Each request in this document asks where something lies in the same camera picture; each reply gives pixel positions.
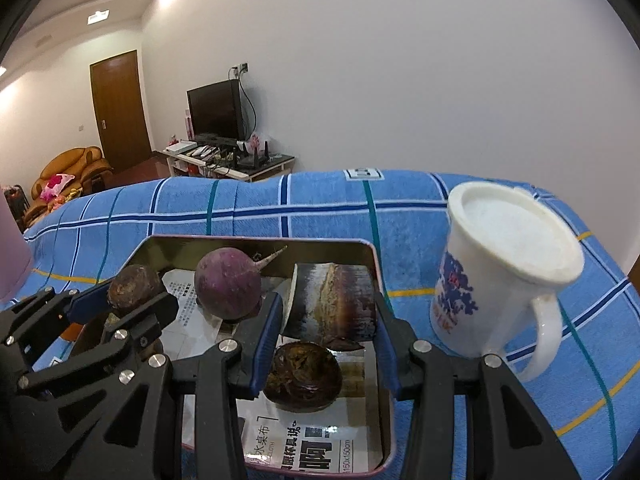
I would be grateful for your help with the brown wooden door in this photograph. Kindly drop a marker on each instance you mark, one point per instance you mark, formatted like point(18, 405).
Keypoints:
point(120, 110)

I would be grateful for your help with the black router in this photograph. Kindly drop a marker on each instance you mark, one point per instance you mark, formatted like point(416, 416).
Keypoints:
point(257, 158)

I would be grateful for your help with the wall socket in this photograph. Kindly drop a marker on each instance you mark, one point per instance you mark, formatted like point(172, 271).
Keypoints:
point(240, 67)

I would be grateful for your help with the black television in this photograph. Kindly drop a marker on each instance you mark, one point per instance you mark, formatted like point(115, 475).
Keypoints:
point(212, 110)

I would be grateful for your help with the ceiling light fixture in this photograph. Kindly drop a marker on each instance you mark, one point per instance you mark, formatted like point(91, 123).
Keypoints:
point(97, 16)

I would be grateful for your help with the blue plaid cloth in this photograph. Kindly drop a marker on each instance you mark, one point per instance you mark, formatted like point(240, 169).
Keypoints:
point(300, 210)

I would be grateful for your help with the white mug with blue flowers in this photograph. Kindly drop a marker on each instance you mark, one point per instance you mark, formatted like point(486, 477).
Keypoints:
point(480, 280)

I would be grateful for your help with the flat white box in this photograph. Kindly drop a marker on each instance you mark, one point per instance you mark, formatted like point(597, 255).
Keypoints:
point(178, 147)

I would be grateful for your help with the pink rectangular tin box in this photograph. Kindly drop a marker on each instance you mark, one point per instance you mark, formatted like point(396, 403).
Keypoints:
point(320, 250)

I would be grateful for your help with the pink floral ornament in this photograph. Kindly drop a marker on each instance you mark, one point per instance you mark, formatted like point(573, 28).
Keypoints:
point(255, 141)

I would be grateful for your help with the pink cushion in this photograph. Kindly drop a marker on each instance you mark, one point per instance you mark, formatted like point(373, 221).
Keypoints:
point(55, 183)

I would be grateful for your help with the white television stand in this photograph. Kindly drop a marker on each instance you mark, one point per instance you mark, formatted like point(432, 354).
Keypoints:
point(182, 162)

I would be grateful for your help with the dark round fruit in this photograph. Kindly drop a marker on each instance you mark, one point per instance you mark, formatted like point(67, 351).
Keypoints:
point(134, 287)

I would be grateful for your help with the orange leather armchair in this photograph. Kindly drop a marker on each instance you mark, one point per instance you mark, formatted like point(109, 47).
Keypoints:
point(85, 160)

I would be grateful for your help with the purple radish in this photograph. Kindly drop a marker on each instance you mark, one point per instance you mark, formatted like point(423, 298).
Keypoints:
point(225, 282)

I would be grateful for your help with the printed paper sheet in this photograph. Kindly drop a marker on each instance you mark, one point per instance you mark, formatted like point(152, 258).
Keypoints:
point(310, 440)

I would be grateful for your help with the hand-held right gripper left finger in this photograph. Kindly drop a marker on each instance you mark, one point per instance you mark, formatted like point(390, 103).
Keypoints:
point(265, 340)

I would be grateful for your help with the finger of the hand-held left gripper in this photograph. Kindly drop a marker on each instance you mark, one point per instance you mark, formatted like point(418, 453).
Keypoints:
point(87, 304)
point(150, 312)

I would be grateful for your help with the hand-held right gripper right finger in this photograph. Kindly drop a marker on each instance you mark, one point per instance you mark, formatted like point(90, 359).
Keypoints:
point(387, 355)

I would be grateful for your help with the brown white striped root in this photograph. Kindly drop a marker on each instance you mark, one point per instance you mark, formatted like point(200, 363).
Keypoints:
point(335, 305)

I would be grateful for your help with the mauve cylindrical container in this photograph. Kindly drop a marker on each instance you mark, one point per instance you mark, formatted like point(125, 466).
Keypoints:
point(10, 260)

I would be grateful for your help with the dark brown wrinkled fruit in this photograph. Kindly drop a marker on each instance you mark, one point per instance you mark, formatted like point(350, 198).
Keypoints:
point(300, 375)

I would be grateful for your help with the dark ribbed suitcase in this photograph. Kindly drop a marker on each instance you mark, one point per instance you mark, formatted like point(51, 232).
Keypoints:
point(12, 202)

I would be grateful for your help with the tall pink box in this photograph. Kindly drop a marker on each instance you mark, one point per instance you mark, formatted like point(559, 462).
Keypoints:
point(188, 125)

